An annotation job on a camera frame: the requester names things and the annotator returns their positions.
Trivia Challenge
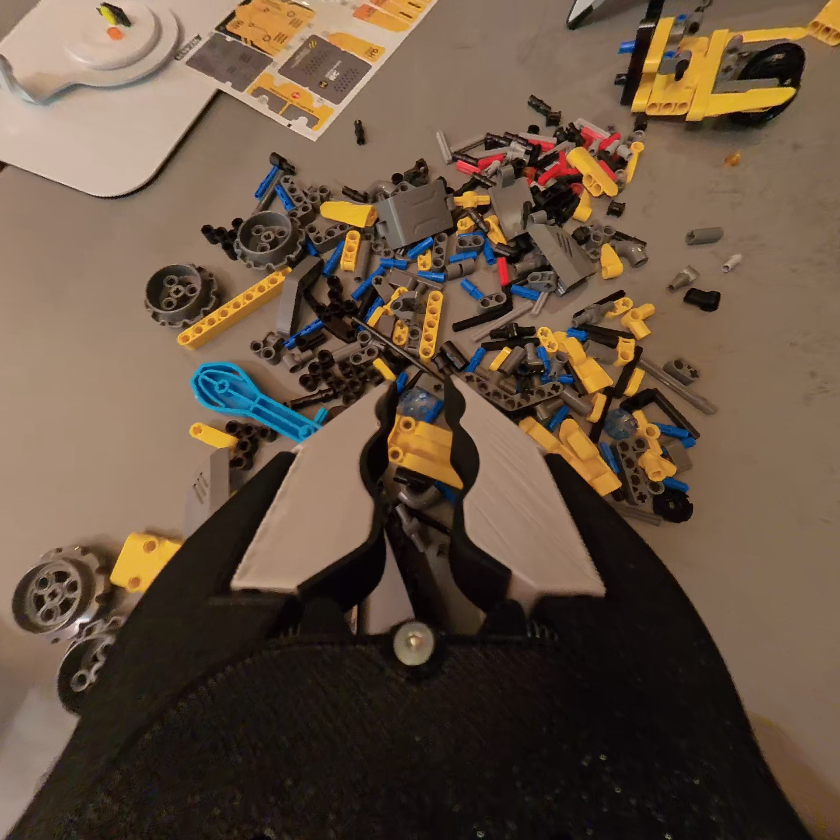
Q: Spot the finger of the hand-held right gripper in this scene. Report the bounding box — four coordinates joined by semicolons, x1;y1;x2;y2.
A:
566;0;616;31

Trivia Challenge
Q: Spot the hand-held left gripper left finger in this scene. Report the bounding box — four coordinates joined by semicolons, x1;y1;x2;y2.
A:
231;379;400;598

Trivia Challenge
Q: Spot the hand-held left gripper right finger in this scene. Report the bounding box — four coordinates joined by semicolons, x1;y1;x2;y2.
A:
441;374;606;601

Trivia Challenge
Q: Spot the yellow beam assembly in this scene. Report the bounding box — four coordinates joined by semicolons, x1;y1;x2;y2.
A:
387;415;468;490

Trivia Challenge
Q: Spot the small yellow brick assembly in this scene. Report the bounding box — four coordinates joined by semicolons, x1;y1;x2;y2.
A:
617;13;840;129

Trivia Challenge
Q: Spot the pile of small brick pieces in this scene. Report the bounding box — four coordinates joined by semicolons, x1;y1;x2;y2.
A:
177;95;723;526

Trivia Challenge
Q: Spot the grey vented brick panel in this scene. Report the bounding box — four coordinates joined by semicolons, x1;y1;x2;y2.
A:
184;449;231;526

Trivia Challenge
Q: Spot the light blue brick separator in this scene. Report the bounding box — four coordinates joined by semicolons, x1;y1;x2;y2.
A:
190;362;326;442

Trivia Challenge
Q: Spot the yellow holed brick panel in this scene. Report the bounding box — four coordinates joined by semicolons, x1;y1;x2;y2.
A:
110;532;185;595

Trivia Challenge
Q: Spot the yellow grey sticker sheet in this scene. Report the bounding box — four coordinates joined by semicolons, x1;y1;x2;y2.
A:
185;0;439;142

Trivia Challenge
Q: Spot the white book stand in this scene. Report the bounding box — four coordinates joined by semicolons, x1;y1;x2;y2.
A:
0;0;227;198

